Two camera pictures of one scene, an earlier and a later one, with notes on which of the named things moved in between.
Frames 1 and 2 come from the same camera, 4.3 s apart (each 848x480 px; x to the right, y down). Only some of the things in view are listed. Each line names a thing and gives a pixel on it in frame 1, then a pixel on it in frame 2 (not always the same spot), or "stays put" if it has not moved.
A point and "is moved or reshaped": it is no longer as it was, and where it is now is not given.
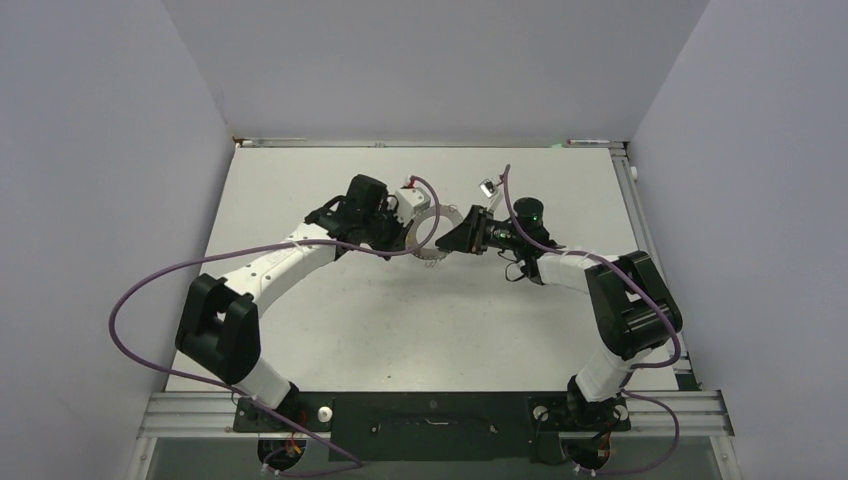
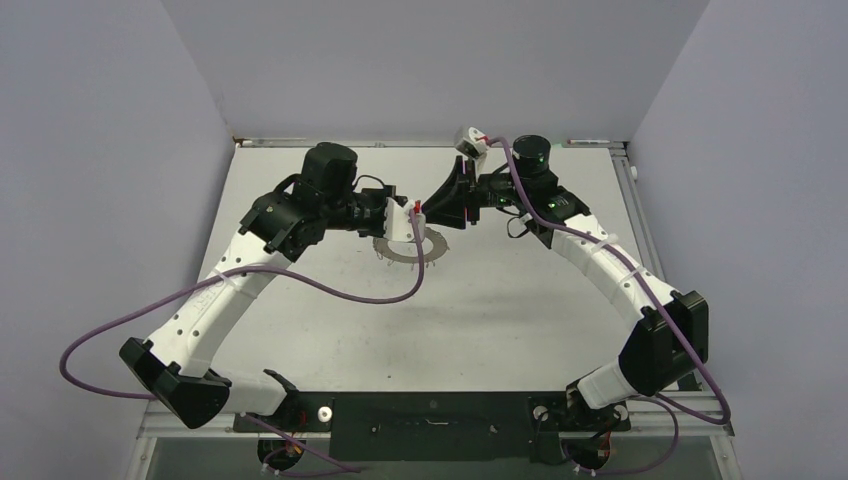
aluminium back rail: x=247 y=142 stays put
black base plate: x=435 y=426 stays put
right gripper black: x=469 y=236 to x=453 y=200
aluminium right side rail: x=632 y=201 stays put
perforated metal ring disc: x=448 y=211 is moved or reshaped
